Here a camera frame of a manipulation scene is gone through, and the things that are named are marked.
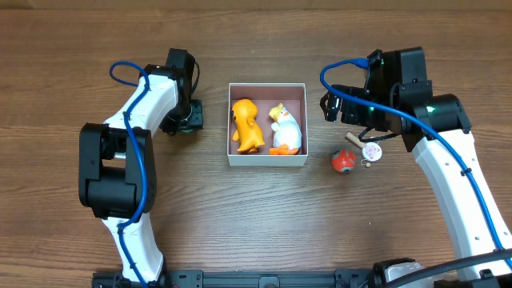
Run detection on orange dinosaur toy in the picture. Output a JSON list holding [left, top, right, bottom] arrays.
[[231, 99, 265, 154]]

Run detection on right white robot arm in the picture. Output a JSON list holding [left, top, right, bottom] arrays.
[[320, 47, 511, 287]]

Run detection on white box pink interior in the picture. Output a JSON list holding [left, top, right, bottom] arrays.
[[227, 83, 308, 166]]

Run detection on right blue cable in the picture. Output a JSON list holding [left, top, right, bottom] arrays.
[[319, 58, 512, 270]]

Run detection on black thick cable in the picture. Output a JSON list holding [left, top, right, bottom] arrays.
[[394, 247, 512, 288]]

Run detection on orange round ball toy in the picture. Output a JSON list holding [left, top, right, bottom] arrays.
[[331, 149, 356, 174]]

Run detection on wooden pig rattle drum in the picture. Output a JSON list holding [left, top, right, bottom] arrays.
[[346, 132, 382, 168]]

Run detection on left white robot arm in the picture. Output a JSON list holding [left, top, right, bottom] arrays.
[[78, 48, 203, 287]]

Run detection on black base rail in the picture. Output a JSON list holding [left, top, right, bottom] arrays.
[[91, 269, 512, 288]]

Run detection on white plush duck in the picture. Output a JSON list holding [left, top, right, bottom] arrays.
[[269, 103, 302, 155]]

